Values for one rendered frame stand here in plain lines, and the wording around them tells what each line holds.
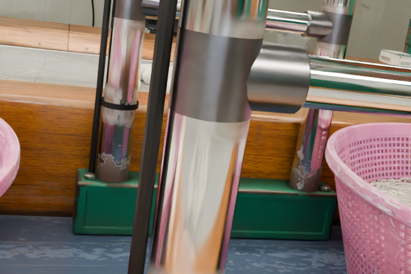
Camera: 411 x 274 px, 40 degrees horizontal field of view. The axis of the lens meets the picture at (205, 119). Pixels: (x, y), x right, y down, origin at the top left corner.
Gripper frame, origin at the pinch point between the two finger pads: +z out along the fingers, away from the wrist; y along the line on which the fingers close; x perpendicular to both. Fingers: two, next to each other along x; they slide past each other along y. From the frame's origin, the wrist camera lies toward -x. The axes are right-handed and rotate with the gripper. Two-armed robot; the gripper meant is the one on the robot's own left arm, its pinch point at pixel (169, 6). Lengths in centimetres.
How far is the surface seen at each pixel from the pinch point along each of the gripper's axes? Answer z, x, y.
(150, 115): 44, -40, -10
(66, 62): 8.5, 2.7, -12.3
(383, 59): -4.0, 10.1, 38.1
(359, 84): 43, -41, -5
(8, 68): 13.9, -2.1, -18.2
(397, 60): -1.1, 6.9, 38.0
